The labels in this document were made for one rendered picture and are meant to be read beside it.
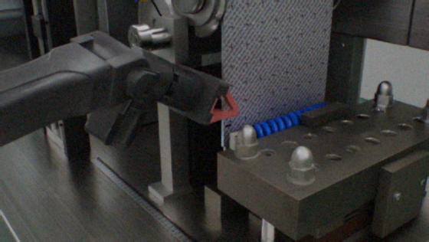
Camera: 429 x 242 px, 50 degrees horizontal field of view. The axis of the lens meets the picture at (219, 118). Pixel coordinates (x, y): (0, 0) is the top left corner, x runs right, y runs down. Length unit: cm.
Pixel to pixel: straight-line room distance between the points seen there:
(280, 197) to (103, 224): 31
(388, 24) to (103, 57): 53
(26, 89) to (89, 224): 37
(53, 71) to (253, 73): 35
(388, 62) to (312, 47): 292
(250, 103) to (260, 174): 16
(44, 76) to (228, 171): 31
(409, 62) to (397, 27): 276
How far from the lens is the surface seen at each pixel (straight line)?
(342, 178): 63
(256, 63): 72
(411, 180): 74
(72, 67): 48
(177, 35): 71
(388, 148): 73
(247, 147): 64
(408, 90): 366
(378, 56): 375
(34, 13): 104
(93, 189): 86
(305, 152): 59
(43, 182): 91
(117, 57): 51
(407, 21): 86
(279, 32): 74
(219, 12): 66
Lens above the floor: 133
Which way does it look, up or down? 22 degrees down
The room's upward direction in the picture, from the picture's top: straight up
